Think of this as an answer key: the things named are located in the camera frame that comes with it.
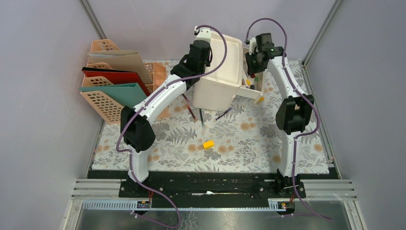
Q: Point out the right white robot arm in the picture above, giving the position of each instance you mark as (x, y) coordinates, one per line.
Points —
(293, 114)

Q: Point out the white top drawer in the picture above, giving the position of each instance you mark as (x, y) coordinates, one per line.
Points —
(252, 87)

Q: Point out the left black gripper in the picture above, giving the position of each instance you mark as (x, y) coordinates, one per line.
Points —
(208, 63)

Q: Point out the yellow eraser block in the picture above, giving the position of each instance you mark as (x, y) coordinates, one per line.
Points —
(208, 144)

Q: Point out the orange clear pen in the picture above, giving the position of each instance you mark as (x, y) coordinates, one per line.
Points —
(192, 113)

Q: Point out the blue pen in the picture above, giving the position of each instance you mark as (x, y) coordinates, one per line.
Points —
(224, 113)

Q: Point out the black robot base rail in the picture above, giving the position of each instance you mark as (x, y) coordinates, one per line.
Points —
(201, 189)

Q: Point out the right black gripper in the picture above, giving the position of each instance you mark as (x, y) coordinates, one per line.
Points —
(251, 69)

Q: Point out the peach plastic file organizer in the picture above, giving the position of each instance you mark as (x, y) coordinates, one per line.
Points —
(110, 110)

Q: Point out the beige notebook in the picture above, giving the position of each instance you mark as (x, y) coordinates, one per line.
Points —
(127, 60)

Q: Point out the aluminium corner frame post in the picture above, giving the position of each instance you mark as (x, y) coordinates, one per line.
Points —
(93, 19)

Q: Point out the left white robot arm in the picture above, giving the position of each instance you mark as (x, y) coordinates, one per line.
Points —
(136, 133)

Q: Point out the green capped white marker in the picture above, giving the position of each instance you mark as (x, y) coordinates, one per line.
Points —
(256, 82)

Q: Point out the teal folder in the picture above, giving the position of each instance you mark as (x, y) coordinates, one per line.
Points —
(125, 94)

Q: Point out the white three-drawer cabinet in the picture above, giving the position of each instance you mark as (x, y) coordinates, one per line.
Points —
(216, 91)

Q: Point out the clear green pen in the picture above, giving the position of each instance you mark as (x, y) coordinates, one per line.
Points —
(201, 118)

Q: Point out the floral table mat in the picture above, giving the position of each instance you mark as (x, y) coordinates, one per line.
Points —
(246, 139)

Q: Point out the red ring binder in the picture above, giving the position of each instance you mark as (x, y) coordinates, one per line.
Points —
(104, 77)

